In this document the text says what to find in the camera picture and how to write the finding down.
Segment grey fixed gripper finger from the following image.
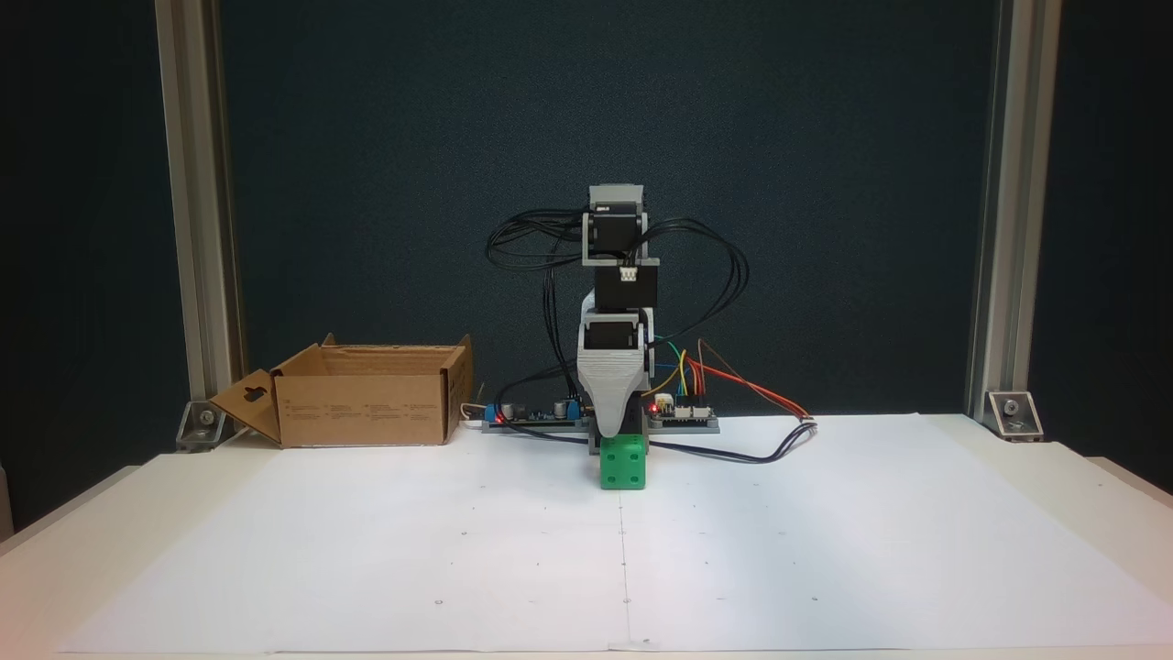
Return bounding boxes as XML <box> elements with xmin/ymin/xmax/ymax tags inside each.
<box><xmin>578</xmin><ymin>356</ymin><xmax>647</xmax><ymax>439</ymax></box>

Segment green die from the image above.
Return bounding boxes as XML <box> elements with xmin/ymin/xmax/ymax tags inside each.
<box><xmin>599</xmin><ymin>434</ymin><xmax>647</xmax><ymax>490</ymax></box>

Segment circuit board with white connector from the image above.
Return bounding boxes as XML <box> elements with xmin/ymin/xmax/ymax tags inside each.
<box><xmin>646</xmin><ymin>392</ymin><xmax>720</xmax><ymax>433</ymax></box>

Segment blue circuit board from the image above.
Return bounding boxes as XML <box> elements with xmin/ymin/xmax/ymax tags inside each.
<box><xmin>483</xmin><ymin>396</ymin><xmax>592</xmax><ymax>433</ymax></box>

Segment brown cardboard box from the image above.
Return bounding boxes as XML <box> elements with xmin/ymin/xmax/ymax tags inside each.
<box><xmin>209</xmin><ymin>334</ymin><xmax>475</xmax><ymax>449</ymax></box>

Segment thin black arm wires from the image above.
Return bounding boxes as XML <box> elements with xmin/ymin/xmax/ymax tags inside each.
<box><xmin>485</xmin><ymin>209</ymin><xmax>751</xmax><ymax>409</ymax></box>

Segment orange red jumper wires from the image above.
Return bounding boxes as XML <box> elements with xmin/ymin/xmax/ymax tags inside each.
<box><xmin>687</xmin><ymin>339</ymin><xmax>815</xmax><ymax>423</ymax></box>

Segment black cable on table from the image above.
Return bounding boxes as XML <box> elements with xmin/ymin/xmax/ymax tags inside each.
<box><xmin>499</xmin><ymin>422</ymin><xmax>818</xmax><ymax>465</ymax></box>

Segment metal corner bracket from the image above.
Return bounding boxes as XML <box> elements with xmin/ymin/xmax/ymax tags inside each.
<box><xmin>985</xmin><ymin>390</ymin><xmax>1046</xmax><ymax>443</ymax></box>
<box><xmin>176</xmin><ymin>400</ymin><xmax>232</xmax><ymax>453</ymax></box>

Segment aluminium frame post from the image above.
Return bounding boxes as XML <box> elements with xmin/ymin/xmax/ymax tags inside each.
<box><xmin>154</xmin><ymin>0</ymin><xmax>247</xmax><ymax>413</ymax></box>
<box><xmin>965</xmin><ymin>0</ymin><xmax>1064</xmax><ymax>419</ymax></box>

